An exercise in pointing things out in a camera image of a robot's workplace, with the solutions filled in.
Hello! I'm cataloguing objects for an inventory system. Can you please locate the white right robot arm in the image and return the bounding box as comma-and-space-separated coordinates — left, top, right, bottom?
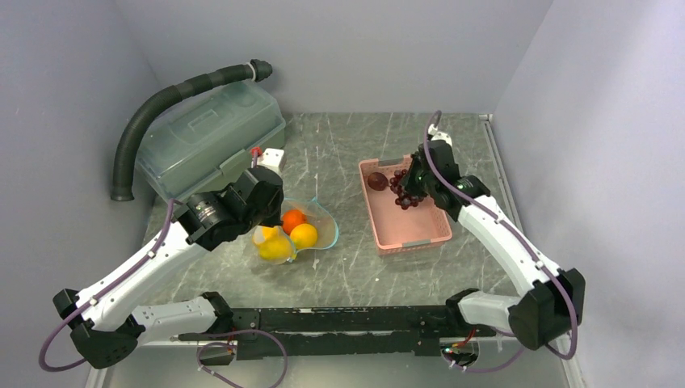
400, 140, 586, 360

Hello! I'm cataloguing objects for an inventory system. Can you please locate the yellow mango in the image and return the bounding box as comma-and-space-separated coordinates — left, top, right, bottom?
258, 236, 295, 264

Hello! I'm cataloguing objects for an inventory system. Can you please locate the dark red grape bunch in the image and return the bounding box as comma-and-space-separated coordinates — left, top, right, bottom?
389, 169, 426, 210

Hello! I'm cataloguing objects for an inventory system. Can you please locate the black corrugated hose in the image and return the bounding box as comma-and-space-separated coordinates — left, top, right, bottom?
110, 59, 273, 203

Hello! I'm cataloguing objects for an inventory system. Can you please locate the pink plastic basket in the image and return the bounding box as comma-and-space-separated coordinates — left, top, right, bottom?
359, 155, 452, 255

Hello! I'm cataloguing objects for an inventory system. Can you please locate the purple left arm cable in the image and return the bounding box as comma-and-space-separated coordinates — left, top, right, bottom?
38, 150, 266, 373

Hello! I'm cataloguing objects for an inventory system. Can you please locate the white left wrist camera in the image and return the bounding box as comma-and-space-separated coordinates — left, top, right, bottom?
250, 147, 286, 175

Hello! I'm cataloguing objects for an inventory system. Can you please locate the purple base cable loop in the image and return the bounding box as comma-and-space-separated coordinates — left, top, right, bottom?
195, 331, 286, 388

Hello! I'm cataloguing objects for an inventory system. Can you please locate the clear zip top bag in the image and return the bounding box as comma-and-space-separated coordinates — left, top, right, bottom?
247, 198, 339, 264

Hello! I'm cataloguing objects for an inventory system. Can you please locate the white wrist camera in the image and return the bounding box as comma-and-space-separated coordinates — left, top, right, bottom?
250, 147, 286, 175
427, 124, 453, 147

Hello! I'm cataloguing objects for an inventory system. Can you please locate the yellow fruit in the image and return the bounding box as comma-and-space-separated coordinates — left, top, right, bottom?
258, 226, 279, 242

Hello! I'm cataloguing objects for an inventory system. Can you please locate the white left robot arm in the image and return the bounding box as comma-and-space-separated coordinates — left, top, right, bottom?
53, 165, 284, 369

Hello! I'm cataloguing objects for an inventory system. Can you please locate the orange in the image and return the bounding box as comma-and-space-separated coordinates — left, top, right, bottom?
281, 209, 307, 234

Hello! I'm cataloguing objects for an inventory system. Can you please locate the translucent green storage box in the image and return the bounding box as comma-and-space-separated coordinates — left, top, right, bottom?
136, 81, 286, 201

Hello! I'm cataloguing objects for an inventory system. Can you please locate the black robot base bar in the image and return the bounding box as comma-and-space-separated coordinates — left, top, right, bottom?
179, 306, 495, 361

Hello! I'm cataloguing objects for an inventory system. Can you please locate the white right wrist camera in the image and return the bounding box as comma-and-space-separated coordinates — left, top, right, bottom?
427, 124, 453, 147

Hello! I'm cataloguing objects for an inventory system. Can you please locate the dark red round fruit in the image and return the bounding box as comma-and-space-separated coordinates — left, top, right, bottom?
367, 172, 389, 192

